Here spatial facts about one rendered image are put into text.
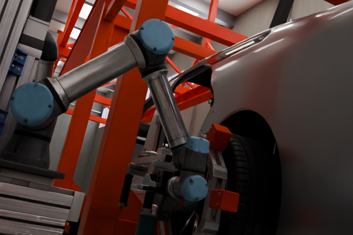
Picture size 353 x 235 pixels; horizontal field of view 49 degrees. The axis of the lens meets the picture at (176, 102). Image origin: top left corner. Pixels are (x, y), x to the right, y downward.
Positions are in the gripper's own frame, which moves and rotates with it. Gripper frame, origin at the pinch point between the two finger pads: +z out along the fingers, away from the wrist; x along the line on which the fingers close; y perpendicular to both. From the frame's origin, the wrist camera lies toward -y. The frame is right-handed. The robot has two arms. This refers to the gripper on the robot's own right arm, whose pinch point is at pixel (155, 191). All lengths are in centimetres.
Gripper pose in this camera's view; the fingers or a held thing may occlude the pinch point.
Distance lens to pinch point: 147.9
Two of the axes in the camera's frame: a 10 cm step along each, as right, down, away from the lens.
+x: -9.0, -2.7, -3.4
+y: 1.9, -9.5, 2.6
